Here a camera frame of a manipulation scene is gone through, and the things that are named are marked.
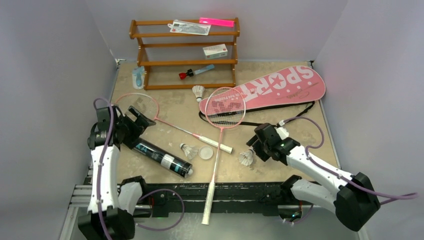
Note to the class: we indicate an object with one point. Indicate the pink badminton racket left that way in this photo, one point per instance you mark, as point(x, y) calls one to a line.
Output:
point(151, 109)

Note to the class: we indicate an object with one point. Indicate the pink white badminton racket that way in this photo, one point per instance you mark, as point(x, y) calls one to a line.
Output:
point(225, 109)

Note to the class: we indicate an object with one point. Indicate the pink fluorescent bar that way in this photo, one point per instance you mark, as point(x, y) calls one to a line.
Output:
point(216, 22)

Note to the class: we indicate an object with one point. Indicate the white shuttlecock beside lid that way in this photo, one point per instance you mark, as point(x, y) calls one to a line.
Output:
point(189, 150)

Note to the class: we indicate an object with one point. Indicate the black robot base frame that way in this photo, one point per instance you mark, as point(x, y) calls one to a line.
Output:
point(270, 199)

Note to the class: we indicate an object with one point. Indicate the white packaged item on shelf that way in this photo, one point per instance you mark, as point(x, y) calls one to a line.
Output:
point(190, 28)

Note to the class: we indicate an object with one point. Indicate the white shuttlecock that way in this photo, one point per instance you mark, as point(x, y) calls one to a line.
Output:
point(198, 91)
point(189, 150)
point(246, 158)

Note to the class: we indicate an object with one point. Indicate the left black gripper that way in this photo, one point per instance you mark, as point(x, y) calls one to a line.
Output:
point(144, 123)

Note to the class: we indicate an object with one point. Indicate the light blue white device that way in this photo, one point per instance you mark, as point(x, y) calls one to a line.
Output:
point(138, 77)

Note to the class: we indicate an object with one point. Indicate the clear plastic tube lid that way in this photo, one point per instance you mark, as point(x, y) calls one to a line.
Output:
point(205, 152)

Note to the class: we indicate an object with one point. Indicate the red black blue marker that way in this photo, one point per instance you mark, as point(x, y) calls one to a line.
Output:
point(192, 73)

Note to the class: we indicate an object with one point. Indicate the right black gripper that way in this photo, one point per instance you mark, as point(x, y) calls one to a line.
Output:
point(260, 145)

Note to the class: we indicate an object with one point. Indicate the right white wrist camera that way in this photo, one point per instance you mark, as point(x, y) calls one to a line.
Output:
point(281, 130)

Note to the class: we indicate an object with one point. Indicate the pink sport racket bag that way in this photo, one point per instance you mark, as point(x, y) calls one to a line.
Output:
point(294, 85)

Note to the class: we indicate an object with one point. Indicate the wooden three-tier shelf rack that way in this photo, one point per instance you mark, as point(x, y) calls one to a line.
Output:
point(143, 59)

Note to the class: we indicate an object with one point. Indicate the white red small box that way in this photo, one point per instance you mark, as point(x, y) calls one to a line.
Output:
point(215, 51)

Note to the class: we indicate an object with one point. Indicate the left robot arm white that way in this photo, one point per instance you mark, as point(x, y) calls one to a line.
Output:
point(111, 205)

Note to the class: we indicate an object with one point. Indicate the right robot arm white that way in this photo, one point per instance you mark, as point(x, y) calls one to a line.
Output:
point(346, 195)

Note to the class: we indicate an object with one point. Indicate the black shuttlecock tube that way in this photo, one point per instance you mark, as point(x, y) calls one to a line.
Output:
point(164, 158)

